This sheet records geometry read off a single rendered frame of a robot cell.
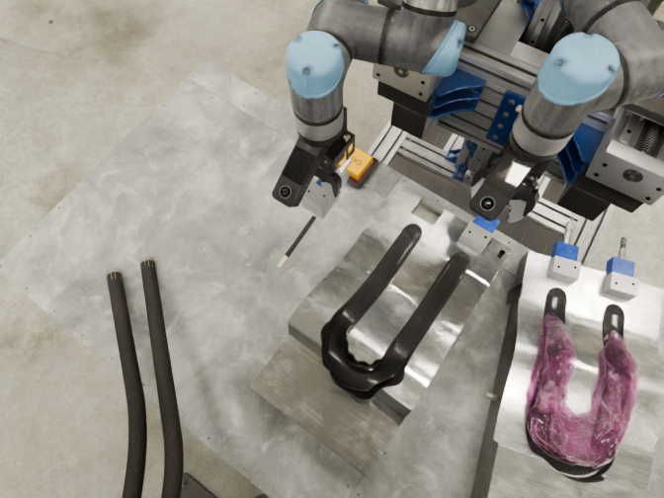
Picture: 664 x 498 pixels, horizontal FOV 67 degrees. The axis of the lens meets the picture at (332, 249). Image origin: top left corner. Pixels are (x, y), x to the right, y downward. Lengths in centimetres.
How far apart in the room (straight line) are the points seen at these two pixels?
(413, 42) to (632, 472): 78
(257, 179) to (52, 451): 126
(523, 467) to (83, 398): 152
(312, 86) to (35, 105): 210
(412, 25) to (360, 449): 68
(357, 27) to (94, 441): 163
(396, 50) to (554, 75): 22
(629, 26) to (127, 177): 101
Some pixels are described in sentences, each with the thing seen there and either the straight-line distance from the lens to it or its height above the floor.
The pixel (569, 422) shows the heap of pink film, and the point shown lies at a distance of 98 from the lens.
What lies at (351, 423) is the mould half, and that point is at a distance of 94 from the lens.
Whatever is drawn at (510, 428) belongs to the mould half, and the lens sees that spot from 97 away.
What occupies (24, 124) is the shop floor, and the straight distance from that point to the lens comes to 264.
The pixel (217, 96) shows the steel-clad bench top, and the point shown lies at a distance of 133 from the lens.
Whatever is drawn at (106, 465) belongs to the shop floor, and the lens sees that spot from 197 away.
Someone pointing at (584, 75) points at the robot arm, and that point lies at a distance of 64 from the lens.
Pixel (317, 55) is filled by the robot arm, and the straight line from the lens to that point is 69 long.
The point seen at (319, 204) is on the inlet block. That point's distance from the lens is 95.
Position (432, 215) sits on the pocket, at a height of 86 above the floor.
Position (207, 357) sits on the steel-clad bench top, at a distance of 105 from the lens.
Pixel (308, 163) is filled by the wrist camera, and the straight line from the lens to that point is 81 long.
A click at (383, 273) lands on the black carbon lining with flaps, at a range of 98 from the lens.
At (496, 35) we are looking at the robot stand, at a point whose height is 95.
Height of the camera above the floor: 180
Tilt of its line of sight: 68 degrees down
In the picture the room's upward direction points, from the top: 4 degrees counter-clockwise
